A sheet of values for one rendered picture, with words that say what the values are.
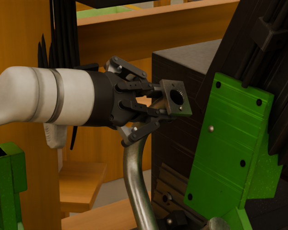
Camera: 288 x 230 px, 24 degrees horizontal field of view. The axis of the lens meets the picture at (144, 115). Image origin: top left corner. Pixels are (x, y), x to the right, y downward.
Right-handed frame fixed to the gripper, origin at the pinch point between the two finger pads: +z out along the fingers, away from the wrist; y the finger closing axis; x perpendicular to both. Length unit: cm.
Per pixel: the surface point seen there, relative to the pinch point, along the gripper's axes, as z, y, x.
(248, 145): 6.6, -9.8, -7.6
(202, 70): 12.4, 8.0, 2.6
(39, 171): -4.5, 2.0, 31.5
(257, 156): 7.6, -11.5, -7.6
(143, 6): 358, 335, 396
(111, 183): 128, 61, 199
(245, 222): 7.1, -19.1, -2.3
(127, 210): 20.3, -2.6, 42.3
